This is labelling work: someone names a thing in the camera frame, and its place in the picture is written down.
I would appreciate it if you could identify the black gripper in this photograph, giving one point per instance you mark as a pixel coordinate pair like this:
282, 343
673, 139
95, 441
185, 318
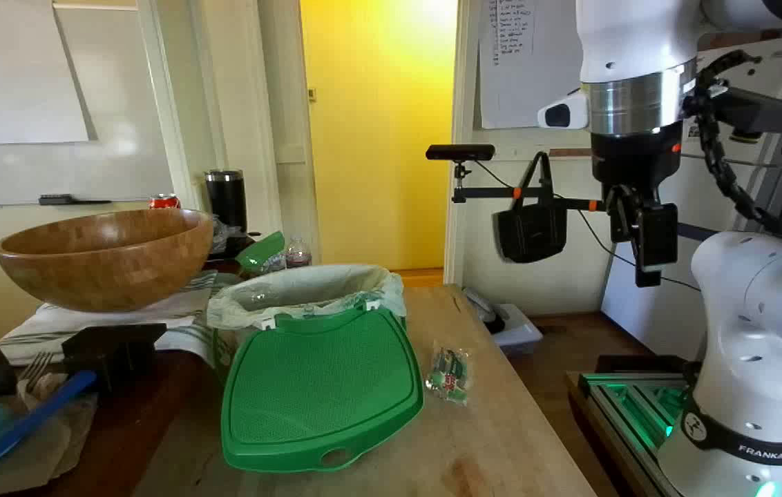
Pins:
633, 155

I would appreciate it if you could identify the green plastic bin lid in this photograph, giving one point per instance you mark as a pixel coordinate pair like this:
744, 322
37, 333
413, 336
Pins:
316, 396

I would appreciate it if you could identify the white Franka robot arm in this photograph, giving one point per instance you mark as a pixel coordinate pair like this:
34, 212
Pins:
757, 304

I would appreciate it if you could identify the translucent bin liner bag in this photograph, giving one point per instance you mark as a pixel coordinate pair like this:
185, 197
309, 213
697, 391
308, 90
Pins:
297, 289

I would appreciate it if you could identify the white plastic bin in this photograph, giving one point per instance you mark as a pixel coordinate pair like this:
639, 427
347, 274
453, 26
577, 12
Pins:
265, 324

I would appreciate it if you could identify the black hanging bag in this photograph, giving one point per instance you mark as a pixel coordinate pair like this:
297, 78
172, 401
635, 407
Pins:
529, 231

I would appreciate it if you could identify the white cabinet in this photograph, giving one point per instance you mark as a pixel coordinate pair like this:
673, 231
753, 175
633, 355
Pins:
646, 313

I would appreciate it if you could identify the translucent plastic storage box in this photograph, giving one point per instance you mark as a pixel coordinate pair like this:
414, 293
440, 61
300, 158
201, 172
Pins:
519, 327

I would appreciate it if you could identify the clear green candy packet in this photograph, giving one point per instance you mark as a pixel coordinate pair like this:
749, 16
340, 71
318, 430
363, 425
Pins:
447, 376

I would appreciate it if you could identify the yellow door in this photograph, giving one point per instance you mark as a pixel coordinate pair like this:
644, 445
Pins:
380, 139

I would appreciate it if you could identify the small green plastic piece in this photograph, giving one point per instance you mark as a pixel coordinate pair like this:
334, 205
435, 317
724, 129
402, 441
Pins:
262, 249

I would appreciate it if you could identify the black tumbler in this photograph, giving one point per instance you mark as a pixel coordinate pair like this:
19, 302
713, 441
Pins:
225, 197

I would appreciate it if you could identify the red drink can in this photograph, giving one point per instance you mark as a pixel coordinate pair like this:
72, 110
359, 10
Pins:
164, 204

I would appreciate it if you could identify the large whiteboard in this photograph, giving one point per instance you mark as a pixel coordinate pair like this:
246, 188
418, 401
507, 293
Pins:
123, 113

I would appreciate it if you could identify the large wooden bowl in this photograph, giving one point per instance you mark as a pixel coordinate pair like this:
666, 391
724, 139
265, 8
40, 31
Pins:
102, 263

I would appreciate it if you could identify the black plastic block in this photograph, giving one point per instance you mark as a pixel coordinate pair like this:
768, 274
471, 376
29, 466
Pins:
114, 353

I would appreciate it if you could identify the black whiteboard marker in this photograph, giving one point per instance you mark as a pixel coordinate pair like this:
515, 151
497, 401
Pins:
72, 201

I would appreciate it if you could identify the white striped cloth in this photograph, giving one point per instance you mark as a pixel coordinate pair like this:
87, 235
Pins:
48, 324

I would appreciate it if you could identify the crumpled clear plastic bag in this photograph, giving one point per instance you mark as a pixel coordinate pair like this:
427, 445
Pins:
54, 444

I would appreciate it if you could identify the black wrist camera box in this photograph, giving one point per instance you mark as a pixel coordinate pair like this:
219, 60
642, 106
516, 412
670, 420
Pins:
655, 235

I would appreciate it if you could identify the black bar camera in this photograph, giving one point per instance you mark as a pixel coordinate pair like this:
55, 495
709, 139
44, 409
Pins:
458, 153

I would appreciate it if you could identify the handwritten wall paper sheet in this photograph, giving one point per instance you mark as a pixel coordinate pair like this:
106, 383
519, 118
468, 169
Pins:
529, 64

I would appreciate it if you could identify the metal base mount green light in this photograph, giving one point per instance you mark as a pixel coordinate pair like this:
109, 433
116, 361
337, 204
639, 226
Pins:
633, 404

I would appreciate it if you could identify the white wall poster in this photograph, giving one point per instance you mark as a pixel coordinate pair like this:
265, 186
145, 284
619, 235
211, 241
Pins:
11, 85

